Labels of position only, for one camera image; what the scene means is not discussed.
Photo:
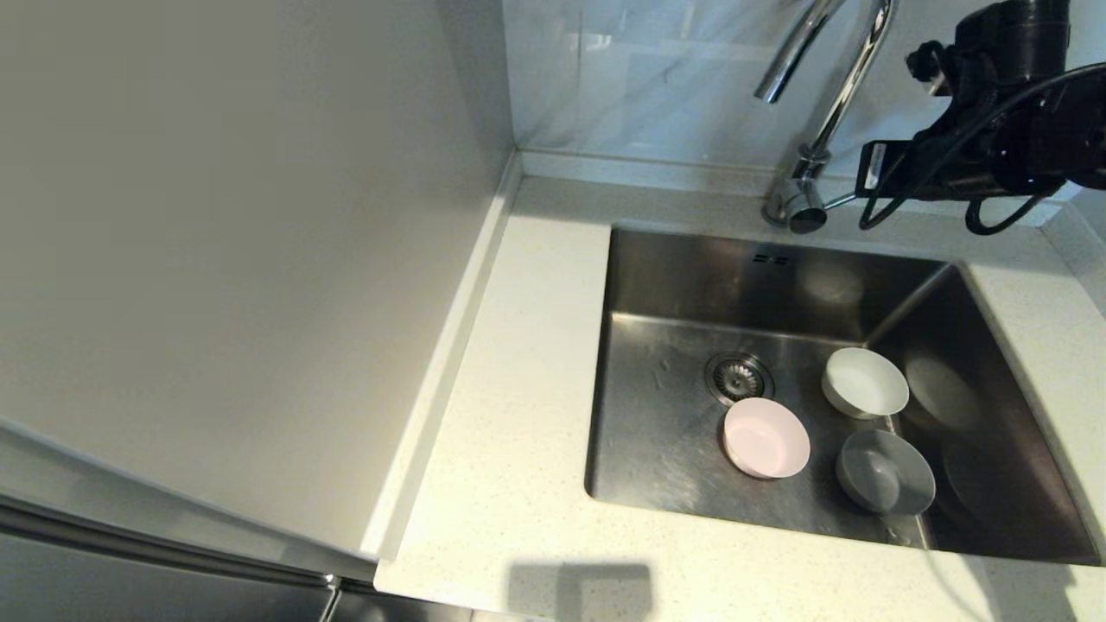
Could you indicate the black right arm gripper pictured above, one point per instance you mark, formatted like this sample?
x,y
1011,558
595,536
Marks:
x,y
994,164

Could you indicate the chrome gooseneck faucet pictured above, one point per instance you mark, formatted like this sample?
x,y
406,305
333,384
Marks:
x,y
799,204

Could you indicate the white ceramic bowl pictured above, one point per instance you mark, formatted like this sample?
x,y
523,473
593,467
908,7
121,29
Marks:
x,y
864,384

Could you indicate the pink ceramic bowl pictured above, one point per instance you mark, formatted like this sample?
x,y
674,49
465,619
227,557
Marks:
x,y
766,439

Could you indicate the grey ceramic bowl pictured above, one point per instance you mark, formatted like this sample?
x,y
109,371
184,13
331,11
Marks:
x,y
886,475

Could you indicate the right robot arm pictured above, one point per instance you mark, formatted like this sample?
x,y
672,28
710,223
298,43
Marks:
x,y
1090,147

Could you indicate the stainless steel sink basin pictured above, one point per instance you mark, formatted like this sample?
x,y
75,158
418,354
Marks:
x,y
674,466

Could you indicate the round metal drain strainer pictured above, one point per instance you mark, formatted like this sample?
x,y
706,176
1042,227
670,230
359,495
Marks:
x,y
736,373

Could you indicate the grey tall cabinet side panel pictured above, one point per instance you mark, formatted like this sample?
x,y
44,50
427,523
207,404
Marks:
x,y
216,259

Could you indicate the chrome door trim strip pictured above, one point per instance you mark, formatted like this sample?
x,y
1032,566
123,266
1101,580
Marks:
x,y
173,553

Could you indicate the grey appliance door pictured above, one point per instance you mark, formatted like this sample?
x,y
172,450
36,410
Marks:
x,y
130,592

